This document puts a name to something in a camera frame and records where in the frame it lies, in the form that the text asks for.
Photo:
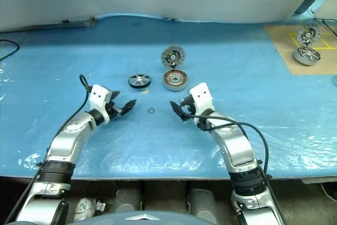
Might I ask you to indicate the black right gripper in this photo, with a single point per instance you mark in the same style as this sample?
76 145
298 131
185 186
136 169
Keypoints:
189 107

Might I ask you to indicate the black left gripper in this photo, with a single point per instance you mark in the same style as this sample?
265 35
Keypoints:
113 109

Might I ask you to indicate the spoked silver motor rotor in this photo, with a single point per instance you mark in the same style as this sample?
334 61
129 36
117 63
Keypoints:
139 80

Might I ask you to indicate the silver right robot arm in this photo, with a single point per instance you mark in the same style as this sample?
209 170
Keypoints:
237 146

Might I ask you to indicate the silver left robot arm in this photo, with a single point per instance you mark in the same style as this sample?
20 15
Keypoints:
68 135

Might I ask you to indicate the silver motor housing copper windings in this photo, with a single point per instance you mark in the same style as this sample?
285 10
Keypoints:
176 80

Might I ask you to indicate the round silver motor cover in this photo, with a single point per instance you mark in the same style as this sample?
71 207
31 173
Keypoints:
308 34
173 56

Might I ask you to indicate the assembled silver motor housing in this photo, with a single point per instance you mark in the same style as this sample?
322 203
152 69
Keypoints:
307 56

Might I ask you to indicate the blue plastic table sheet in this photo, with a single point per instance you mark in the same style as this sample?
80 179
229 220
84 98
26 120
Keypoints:
105 51

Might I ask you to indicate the grey power strip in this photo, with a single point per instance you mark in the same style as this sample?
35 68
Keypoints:
77 20

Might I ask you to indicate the grey rounded cylinder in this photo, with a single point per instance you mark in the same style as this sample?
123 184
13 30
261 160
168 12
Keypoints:
204 201
129 200

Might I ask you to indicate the white plastic part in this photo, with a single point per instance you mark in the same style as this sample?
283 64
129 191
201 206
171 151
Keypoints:
85 207

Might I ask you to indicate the brown cardboard sheet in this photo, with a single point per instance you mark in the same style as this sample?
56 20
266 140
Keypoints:
287 51

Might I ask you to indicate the grey robot torso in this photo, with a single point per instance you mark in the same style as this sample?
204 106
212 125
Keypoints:
147 218

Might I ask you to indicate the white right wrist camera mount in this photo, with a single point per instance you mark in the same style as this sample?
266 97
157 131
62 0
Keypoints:
201 97

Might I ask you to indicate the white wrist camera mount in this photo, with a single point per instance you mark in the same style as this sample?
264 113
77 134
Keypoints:
99 98
201 97

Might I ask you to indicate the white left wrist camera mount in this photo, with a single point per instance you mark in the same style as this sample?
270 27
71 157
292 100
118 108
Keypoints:
99 98

